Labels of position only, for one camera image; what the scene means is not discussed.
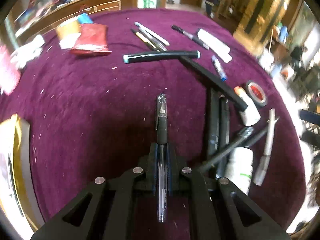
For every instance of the white medicine bottle green label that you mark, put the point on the white medicine bottle green label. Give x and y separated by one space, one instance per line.
239 168

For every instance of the clear black gel pen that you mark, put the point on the clear black gel pen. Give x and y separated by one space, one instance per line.
162 140

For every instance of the red foil pouch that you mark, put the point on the red foil pouch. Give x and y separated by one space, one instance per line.
92 40

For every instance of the white bottle orange cap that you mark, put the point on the white bottle orange cap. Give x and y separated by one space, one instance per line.
250 116

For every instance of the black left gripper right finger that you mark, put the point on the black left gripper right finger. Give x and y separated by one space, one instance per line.
172 170

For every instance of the blue small cylinder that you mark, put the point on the blue small cylinder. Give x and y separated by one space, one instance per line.
84 19

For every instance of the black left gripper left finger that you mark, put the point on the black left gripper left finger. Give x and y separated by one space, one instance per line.
152 169

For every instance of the black bar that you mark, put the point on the black bar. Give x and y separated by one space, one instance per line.
223 134
213 123

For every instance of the grey clear pen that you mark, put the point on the grey clear pen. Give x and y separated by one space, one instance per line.
153 40

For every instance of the silver white pen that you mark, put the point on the silver white pen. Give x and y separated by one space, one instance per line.
265 159

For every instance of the black tape roll red core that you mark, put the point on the black tape roll red core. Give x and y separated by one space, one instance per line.
256 93

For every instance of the yellow tape roll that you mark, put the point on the yellow tape roll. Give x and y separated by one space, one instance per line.
67 27

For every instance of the yellow rimmed white tray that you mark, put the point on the yellow rimmed white tray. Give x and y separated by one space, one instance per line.
20 210

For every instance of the black marker white text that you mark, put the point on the black marker white text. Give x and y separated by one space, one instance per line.
226 150

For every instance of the long black pencil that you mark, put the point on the long black pencil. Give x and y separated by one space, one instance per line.
204 167

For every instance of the purple velvet tablecloth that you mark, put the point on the purple velvet tablecloth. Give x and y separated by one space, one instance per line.
95 116

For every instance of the white eraser block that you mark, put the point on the white eraser block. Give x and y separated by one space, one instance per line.
69 41

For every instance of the black marker teal caps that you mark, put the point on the black marker teal caps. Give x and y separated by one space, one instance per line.
160 55

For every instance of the black pen with cap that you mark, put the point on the black pen with cap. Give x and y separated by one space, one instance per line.
190 36

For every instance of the white slim pen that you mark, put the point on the white slim pen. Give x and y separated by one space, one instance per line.
152 33

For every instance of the yellow black pen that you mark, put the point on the yellow black pen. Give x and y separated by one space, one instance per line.
147 42

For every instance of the small blue glue tube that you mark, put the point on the small blue glue tube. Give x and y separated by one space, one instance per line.
219 69

